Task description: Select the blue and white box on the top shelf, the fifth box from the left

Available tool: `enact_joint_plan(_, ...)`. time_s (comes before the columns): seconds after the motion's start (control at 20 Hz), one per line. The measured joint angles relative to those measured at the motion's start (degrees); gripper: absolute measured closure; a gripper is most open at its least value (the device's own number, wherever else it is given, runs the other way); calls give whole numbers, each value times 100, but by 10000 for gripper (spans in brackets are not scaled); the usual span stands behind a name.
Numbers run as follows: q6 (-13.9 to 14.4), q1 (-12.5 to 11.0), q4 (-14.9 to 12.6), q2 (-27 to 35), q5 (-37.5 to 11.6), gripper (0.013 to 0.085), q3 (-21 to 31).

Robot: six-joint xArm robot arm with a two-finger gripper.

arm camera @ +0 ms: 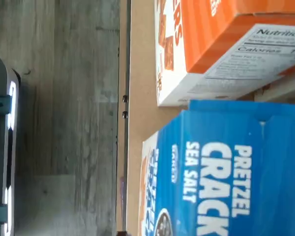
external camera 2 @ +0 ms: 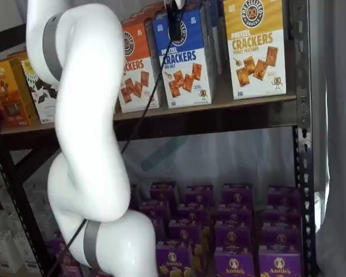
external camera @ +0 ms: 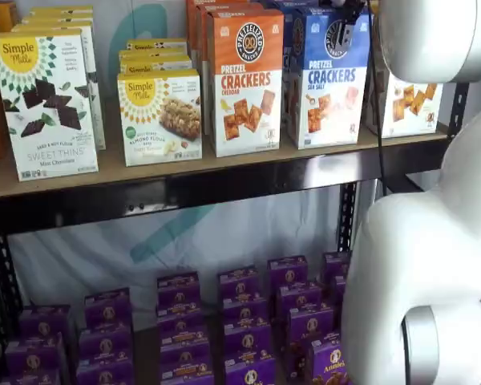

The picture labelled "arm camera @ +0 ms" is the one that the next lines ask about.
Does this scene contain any light wooden shelf board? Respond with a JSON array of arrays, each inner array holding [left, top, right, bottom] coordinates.
[[125, 0, 295, 236]]

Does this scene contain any blue pretzel crackers box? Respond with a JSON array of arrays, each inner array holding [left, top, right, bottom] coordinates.
[[138, 99, 295, 236]]

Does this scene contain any orange and white cracker box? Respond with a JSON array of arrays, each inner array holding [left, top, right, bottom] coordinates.
[[154, 0, 295, 107]]

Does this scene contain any grey metal shelf rail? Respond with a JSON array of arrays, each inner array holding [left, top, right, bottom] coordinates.
[[117, 0, 132, 236]]

